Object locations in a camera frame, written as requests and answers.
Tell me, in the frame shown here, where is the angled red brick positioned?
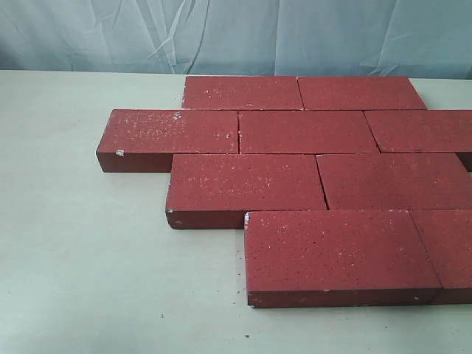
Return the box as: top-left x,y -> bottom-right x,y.
238,111 -> 378,154

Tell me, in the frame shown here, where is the white backdrop cloth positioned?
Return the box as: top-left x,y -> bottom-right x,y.
1,1 -> 471,79

